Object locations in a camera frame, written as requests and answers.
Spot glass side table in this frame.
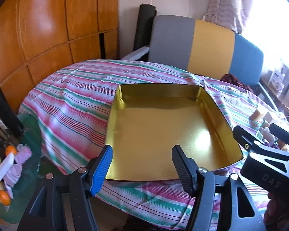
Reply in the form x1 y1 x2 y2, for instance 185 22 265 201
0 113 42 224

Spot wooden shelf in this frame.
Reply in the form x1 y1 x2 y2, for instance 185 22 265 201
260 77 289 117

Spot dark red cloth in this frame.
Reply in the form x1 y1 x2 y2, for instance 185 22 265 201
220 73 252 92

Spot white carton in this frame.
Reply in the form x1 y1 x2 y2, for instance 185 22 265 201
270 70 285 89

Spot black upright stand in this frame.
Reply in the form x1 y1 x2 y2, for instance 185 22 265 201
0 82 24 137

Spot black rolled mat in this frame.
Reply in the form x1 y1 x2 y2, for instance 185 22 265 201
134 3 157 53

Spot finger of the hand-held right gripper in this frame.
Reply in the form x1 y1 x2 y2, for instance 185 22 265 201
270 123 289 153
233 125 264 152

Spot grey yellow blue chair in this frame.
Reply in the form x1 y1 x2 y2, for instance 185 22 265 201
122 15 280 112

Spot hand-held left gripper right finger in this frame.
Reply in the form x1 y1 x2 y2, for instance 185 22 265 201
171 145 266 231

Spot pale patterned curtain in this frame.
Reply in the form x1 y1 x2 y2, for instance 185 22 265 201
202 0 253 33

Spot gold tin tray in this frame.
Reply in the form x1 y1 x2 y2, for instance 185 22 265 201
105 84 244 182

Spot wooden wardrobe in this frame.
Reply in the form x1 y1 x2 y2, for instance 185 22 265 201
0 0 119 137

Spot white oval case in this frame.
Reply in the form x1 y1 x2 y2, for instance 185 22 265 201
0 153 15 181

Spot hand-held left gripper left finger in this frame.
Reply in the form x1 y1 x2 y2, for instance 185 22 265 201
17 145 113 231

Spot striped tablecloth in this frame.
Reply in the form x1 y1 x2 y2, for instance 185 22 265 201
18 59 289 228

